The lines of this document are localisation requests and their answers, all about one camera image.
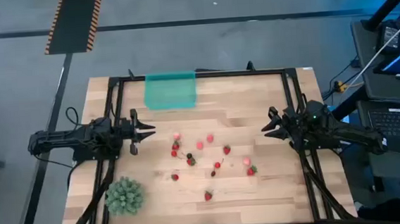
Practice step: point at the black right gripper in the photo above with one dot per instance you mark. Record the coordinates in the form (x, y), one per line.
(292, 123)

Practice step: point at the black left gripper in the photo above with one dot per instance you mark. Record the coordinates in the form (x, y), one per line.
(133, 130)

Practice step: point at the small pink toy fruit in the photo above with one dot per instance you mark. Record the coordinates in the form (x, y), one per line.
(199, 145)
(210, 138)
(246, 161)
(176, 136)

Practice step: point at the teal translucent tupperware container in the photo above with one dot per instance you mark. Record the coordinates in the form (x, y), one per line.
(170, 91)

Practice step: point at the black toy cherry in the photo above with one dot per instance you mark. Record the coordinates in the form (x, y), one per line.
(189, 155)

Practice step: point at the long-stemmed red toy strawberry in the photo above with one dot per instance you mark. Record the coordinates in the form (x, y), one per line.
(174, 177)

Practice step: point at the dark red toy cherry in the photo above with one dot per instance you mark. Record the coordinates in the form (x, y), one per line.
(213, 173)

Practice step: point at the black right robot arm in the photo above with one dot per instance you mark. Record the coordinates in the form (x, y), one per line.
(346, 133)

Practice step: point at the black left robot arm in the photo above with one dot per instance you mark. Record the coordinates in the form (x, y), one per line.
(64, 137)

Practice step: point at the green artificial succulent plant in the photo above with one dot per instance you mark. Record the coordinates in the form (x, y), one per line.
(124, 196)

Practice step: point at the yellow power plug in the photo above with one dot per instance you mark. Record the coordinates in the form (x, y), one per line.
(341, 86)

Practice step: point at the black desk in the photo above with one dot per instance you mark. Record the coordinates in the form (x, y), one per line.
(367, 79)

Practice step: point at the black laptop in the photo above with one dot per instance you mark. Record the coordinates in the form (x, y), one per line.
(398, 123)

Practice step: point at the black hazard-striped floor mat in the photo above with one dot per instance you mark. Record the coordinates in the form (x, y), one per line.
(73, 22)

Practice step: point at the black power adapter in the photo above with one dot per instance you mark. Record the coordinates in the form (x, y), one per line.
(390, 37)

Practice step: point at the black aluminium table frame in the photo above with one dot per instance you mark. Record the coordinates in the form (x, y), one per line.
(218, 74)

